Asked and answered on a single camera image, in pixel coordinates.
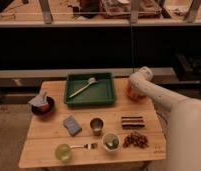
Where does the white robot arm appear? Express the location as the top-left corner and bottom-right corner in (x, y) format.
(128, 67), (201, 171)

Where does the green plastic tray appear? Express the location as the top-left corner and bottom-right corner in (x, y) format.
(64, 72), (116, 107)

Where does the orange bowl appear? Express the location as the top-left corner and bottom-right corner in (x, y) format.
(126, 82), (145, 101)

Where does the small metal cup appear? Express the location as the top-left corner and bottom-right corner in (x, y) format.
(90, 118), (104, 136)

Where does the striped chocolate wafer block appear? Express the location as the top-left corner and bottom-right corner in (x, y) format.
(121, 116), (145, 129)

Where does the blue sponge block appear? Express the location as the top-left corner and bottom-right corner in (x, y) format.
(63, 116), (82, 136)

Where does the dark round bowl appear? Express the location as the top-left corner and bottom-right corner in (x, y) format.
(31, 97), (55, 117)

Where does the small silver fork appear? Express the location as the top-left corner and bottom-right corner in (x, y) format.
(71, 143), (98, 150)

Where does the pile of brown nuts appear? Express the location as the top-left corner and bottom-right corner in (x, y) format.
(123, 132), (148, 148)

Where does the grey cloth in bowl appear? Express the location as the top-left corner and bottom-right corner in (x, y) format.
(29, 92), (47, 107)

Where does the green round cup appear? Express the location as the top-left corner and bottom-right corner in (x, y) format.
(55, 144), (71, 162)

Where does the wooden shelf with clutter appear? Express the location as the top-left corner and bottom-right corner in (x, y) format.
(0, 0), (201, 27)

